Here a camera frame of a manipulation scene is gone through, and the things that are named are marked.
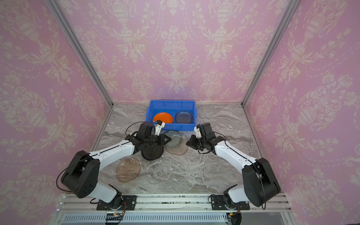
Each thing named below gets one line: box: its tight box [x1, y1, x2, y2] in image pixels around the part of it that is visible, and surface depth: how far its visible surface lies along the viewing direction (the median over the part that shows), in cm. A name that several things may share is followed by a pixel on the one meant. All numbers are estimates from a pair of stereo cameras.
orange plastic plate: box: [152, 112, 173, 124], surface depth 111 cm
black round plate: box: [141, 144, 165, 161], surface depth 92 cm
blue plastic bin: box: [145, 99, 197, 131], surface depth 115 cm
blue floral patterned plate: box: [165, 129, 187, 144], surface depth 99 cm
